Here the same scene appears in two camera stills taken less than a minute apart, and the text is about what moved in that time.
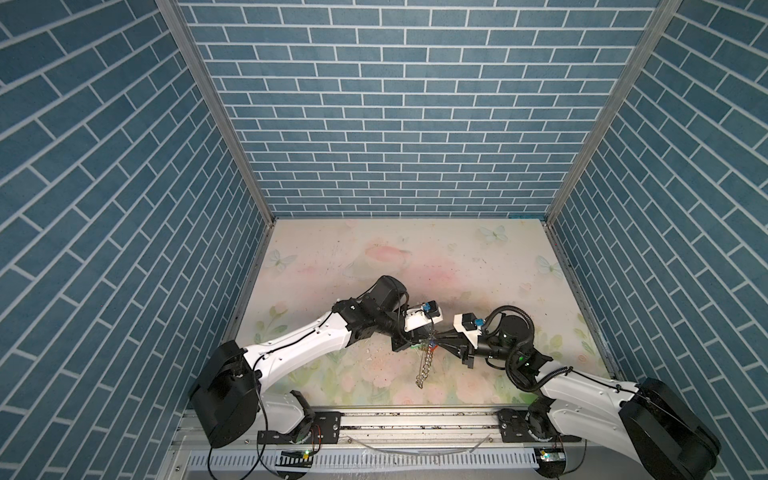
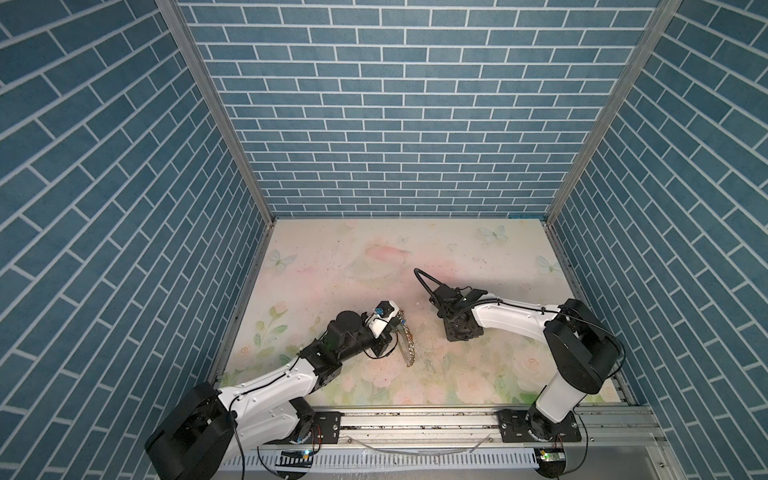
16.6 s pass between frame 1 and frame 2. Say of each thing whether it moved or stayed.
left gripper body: moved
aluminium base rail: stayed
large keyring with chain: moved
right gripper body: moved
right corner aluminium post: stayed
